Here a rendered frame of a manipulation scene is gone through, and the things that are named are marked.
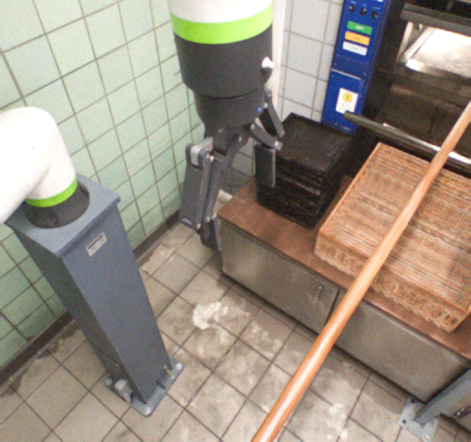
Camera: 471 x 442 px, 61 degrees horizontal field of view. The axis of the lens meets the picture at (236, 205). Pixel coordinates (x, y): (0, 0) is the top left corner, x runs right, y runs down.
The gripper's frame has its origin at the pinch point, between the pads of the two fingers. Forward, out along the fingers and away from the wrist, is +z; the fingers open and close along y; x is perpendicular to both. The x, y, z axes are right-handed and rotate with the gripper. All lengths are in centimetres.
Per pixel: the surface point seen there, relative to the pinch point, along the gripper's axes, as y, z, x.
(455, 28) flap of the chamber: -96, 13, 8
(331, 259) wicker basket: -59, 90, -3
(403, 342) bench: -52, 109, 32
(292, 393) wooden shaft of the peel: 9.3, 29.7, 14.7
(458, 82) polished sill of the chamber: -110, 36, 13
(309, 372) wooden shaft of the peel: 4.5, 30.1, 15.5
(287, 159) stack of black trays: -70, 59, -30
